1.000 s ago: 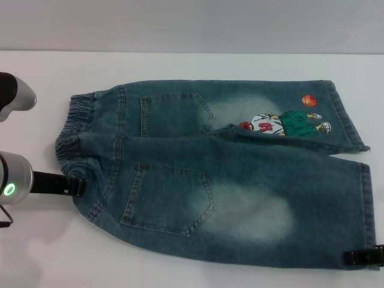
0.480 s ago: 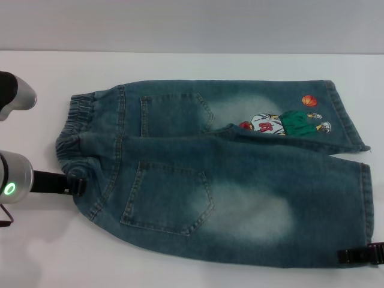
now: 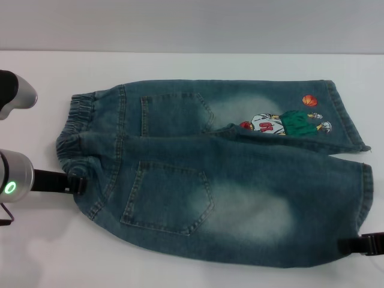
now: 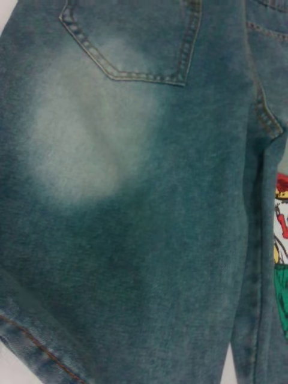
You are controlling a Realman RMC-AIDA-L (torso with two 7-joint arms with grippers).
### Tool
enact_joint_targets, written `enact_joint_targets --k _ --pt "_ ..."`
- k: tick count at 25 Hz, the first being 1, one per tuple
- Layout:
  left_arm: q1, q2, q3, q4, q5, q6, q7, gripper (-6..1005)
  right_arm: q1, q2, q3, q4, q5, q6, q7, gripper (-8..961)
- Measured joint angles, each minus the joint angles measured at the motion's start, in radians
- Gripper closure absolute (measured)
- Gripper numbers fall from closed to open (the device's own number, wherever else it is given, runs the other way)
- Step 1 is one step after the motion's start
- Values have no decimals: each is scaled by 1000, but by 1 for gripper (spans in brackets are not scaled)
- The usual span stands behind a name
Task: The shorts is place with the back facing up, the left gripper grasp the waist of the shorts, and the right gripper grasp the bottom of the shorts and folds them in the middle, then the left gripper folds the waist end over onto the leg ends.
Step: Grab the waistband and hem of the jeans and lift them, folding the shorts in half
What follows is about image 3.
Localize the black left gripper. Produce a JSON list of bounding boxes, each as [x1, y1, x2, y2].
[[33, 169, 89, 196]]

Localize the blue denim shorts with embroidery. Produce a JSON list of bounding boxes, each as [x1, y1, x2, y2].
[[55, 79, 374, 271]]

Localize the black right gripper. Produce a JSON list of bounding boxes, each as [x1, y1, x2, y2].
[[338, 231, 384, 256]]

